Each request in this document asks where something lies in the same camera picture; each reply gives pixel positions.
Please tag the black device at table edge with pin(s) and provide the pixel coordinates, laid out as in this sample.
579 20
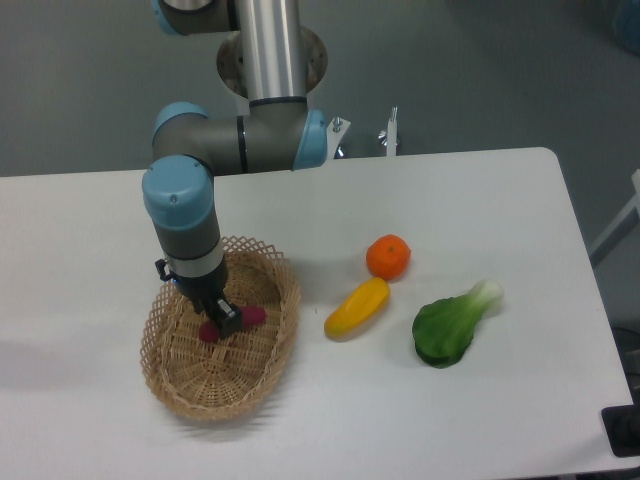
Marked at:
622 429

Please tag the white frame at right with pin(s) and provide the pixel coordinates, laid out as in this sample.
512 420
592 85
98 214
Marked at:
623 222

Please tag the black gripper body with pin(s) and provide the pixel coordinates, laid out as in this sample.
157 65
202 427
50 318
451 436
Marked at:
205 291

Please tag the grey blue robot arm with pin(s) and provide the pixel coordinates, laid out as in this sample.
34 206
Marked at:
190 149

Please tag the woven wicker basket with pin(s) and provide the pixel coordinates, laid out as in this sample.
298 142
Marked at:
215 381

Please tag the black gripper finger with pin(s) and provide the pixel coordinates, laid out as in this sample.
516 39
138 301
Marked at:
227 318

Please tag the green bok choy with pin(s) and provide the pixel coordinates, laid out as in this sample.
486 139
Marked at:
443 330

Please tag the orange tangerine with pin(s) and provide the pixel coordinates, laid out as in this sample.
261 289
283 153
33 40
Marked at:
388 257

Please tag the yellow mango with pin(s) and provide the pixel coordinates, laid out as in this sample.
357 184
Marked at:
362 305

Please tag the purple sweet potato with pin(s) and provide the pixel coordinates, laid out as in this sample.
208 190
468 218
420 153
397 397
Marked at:
251 316

